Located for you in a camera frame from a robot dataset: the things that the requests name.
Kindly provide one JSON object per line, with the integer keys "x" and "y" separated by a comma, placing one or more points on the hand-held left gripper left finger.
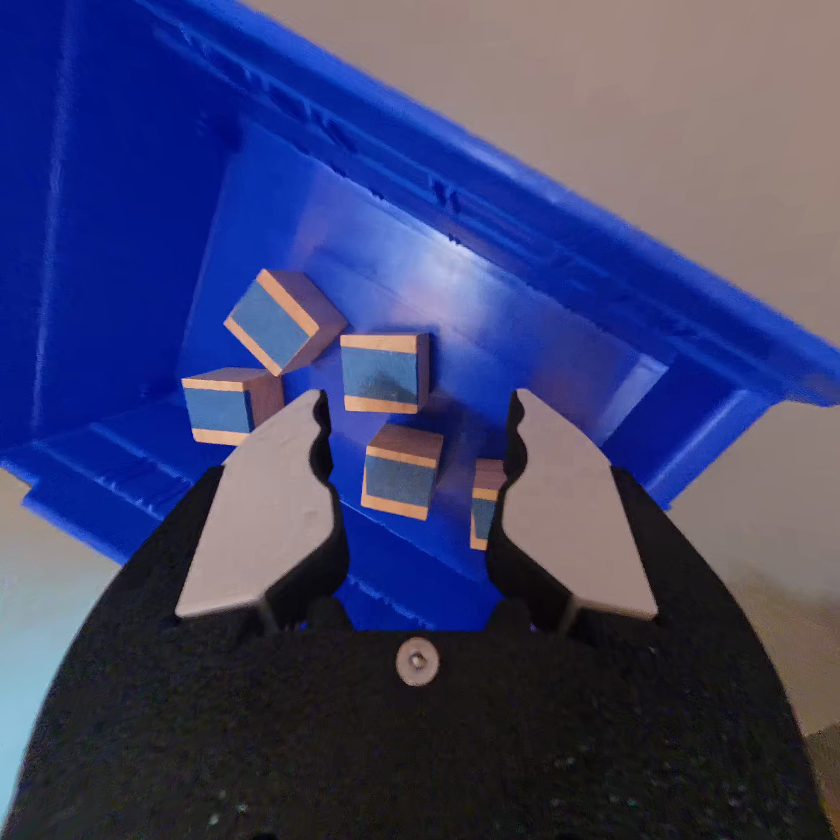
{"x": 256, "y": 518}

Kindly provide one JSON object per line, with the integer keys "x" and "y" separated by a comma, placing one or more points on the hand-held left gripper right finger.
{"x": 571, "y": 525}

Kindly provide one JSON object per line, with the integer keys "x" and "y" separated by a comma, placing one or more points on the group of taped wooden cubes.
{"x": 384, "y": 377}

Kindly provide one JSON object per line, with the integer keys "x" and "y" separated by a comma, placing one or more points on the blue plastic bin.
{"x": 131, "y": 197}

